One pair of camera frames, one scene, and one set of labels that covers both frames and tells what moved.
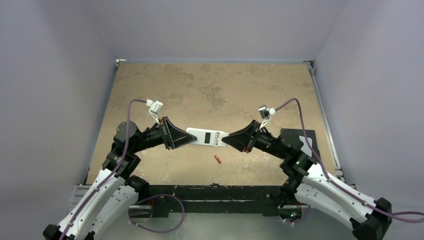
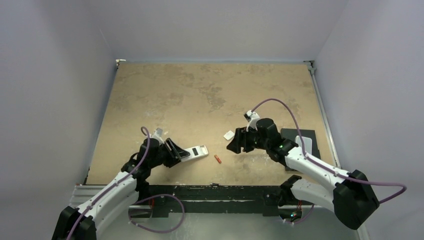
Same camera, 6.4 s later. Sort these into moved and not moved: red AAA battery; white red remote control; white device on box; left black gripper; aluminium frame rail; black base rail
Moved: left black gripper; white red remote control
Not moved: aluminium frame rail; white device on box; black base rail; red AAA battery
